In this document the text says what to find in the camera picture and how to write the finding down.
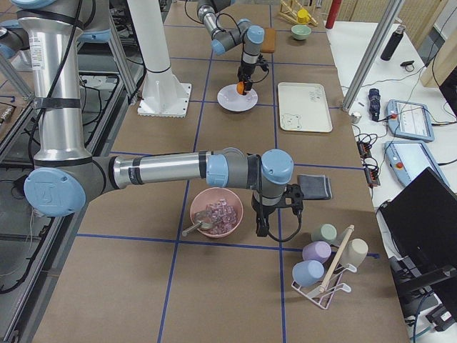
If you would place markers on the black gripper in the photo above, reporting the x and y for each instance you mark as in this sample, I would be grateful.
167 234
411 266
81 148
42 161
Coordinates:
263 208
246 69

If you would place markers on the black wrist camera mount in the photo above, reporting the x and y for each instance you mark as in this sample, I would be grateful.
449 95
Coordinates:
292 198

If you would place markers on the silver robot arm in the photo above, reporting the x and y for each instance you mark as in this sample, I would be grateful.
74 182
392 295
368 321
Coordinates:
244 33
67 176

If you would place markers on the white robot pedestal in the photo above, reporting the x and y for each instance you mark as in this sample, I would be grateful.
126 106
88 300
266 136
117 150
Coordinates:
162 93

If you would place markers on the yellow cup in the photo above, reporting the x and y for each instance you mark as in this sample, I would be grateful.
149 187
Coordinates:
303 16

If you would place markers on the upper teach pendant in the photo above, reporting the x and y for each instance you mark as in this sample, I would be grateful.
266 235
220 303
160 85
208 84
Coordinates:
409 120

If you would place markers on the teach pendant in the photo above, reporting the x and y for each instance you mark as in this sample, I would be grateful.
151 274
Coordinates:
409 120
409 158

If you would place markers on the metal scoop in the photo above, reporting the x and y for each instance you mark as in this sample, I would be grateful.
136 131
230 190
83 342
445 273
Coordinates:
202 220

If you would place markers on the orange fruit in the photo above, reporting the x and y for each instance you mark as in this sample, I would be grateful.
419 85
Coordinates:
240 88

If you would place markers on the white plate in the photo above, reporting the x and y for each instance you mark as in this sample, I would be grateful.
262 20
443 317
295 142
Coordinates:
231 100

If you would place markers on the clear ice cubes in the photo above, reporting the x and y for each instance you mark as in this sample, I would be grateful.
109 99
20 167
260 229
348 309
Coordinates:
224 216

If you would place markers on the black bottle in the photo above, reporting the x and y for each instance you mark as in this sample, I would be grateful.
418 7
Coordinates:
393 43

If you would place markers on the grey folded cloth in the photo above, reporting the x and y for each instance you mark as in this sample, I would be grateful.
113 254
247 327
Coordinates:
315 187

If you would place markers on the blue cup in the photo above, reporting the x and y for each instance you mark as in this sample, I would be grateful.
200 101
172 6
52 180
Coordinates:
307 273

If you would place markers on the red bottle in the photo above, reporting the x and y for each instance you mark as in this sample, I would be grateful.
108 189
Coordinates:
333 13

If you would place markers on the purple cup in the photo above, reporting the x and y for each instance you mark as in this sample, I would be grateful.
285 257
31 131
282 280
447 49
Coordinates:
319 251

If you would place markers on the lower teach pendant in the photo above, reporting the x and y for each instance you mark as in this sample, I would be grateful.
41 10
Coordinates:
409 158

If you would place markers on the black laptop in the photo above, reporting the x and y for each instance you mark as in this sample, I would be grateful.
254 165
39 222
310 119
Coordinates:
422 220

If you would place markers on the aluminium frame post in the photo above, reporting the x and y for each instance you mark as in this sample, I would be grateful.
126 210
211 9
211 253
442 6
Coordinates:
379 35

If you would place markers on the white cup rack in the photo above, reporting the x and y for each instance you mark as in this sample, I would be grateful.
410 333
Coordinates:
322 292

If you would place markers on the pink bowl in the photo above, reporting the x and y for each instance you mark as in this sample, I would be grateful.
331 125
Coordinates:
212 195

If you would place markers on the small silver cap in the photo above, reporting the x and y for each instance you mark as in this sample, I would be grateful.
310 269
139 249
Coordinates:
355 117

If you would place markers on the wooden tray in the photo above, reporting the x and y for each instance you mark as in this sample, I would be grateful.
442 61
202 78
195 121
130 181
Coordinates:
269 41

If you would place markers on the green bowl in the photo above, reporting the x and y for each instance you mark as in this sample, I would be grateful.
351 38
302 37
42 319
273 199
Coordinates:
300 32

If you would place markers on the cream bear tray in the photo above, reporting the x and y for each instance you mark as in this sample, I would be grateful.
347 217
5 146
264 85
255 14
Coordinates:
303 107

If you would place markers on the beige cup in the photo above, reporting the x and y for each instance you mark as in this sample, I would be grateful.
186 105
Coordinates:
354 253

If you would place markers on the wooden rack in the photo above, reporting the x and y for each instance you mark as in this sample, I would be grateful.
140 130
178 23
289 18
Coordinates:
289 8

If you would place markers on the folded dark umbrella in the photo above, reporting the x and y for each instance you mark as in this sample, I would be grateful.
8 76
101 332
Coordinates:
374 99

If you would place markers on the green cup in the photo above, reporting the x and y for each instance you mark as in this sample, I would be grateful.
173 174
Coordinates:
326 233

